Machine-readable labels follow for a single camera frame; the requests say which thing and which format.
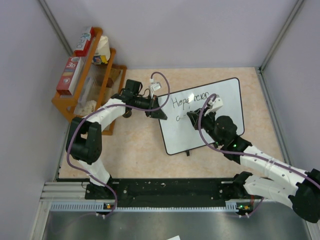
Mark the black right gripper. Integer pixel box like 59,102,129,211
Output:
188,106,224,146

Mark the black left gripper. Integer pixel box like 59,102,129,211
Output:
133,94,167,121

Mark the white whiteboard black frame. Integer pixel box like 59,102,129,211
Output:
158,77,245,155

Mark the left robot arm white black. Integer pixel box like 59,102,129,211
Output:
66,78,168,199

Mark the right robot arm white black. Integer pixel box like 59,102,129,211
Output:
187,109,320,223

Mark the orange wooden shelf rack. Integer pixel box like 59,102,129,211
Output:
51,27,127,122

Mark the lower red foil box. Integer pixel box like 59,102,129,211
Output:
56,56,83,96

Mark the upper red white box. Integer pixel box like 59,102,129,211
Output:
74,26,95,57

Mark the white paper sheet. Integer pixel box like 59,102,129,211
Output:
167,235,181,240

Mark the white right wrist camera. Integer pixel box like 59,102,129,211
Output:
204,96,224,116

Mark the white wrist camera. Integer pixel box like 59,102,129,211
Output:
204,96,224,116
148,78,162,98

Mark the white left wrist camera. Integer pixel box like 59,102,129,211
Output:
148,78,162,98

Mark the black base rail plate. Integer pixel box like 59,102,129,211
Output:
85,178,252,208

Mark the grey slotted cable duct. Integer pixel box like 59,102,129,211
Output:
49,199,253,213

